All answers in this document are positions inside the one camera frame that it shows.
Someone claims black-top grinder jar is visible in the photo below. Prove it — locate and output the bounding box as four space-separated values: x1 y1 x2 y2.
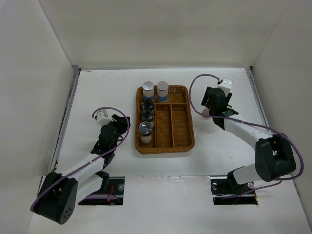
139 121 153 144

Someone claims small black-cap glass jar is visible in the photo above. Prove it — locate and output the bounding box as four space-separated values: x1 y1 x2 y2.
142 99 155 112

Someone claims blue-label silver-cap bottle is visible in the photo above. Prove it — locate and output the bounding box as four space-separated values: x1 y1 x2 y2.
157 81 169 103
142 81 155 102

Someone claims cream-lid spice jar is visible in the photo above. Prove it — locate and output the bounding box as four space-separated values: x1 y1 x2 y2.
201 108 211 120

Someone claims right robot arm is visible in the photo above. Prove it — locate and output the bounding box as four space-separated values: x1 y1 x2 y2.
201 87 296 193

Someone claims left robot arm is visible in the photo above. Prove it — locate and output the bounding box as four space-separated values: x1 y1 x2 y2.
30 115 131 225

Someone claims brown wicker divided basket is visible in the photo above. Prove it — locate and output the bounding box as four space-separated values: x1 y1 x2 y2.
135 85 195 154

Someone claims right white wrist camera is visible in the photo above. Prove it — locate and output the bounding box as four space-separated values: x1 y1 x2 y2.
217 79 233 96

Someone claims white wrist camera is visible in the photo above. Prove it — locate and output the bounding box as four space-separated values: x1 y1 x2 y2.
94 109 112 126
217 79 233 96

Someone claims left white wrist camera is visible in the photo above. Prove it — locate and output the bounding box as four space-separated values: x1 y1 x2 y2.
94 109 112 126

